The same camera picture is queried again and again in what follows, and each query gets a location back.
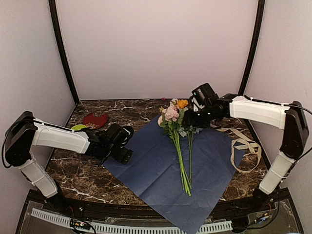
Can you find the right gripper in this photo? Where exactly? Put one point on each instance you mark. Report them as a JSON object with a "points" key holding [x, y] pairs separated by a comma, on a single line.
{"points": [[190, 120]]}

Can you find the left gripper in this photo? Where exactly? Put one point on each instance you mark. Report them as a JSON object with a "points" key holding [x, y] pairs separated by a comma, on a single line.
{"points": [[125, 156]]}

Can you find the orange fake flower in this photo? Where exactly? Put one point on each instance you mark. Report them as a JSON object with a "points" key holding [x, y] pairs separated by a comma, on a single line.
{"points": [[182, 106]]}

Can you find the pink fake flower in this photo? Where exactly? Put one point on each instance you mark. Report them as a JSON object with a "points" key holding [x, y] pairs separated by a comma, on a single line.
{"points": [[170, 114]]}

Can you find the blue wrapping paper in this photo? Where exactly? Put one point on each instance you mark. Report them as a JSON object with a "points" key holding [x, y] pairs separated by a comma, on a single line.
{"points": [[153, 173]]}

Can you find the beige ribbon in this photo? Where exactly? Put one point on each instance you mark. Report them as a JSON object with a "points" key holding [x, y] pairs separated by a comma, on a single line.
{"points": [[241, 143]]}

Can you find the light blue fake flower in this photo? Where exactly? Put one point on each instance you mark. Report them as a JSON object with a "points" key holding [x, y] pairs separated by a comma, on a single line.
{"points": [[189, 132]]}

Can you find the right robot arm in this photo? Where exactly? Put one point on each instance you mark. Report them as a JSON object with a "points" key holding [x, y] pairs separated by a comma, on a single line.
{"points": [[290, 118]]}

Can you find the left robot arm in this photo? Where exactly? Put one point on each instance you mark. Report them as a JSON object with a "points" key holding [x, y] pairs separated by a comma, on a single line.
{"points": [[28, 131]]}

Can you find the red decorated plate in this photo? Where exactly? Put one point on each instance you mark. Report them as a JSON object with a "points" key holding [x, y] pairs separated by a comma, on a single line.
{"points": [[95, 120]]}

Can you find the green bowl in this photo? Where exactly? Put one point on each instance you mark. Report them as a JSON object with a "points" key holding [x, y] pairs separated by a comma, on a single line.
{"points": [[78, 127]]}

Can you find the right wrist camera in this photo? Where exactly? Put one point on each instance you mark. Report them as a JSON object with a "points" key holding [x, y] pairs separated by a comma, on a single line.
{"points": [[196, 106]]}

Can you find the white cable duct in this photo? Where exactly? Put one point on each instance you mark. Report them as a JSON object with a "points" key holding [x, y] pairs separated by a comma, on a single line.
{"points": [[111, 226]]}

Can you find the right black frame post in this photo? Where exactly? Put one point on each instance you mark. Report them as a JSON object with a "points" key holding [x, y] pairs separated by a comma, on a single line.
{"points": [[253, 46]]}

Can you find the black frame post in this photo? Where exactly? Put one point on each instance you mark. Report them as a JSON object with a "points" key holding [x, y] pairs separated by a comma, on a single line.
{"points": [[253, 46], [61, 50]]}

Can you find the left black frame post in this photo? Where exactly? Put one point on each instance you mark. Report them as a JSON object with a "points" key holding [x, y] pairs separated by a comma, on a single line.
{"points": [[61, 50]]}

